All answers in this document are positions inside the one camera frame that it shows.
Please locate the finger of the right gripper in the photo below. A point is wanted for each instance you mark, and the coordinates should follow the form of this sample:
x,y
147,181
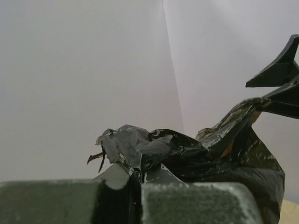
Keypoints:
x,y
281,70
283,101

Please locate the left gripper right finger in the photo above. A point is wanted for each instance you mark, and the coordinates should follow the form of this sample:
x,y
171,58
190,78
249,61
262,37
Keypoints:
x,y
168,200

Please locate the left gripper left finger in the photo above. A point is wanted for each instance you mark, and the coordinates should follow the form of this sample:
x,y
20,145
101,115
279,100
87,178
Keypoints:
x,y
113,197

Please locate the black trash bag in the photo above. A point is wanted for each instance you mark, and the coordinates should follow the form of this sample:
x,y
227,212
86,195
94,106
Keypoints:
x,y
230,151

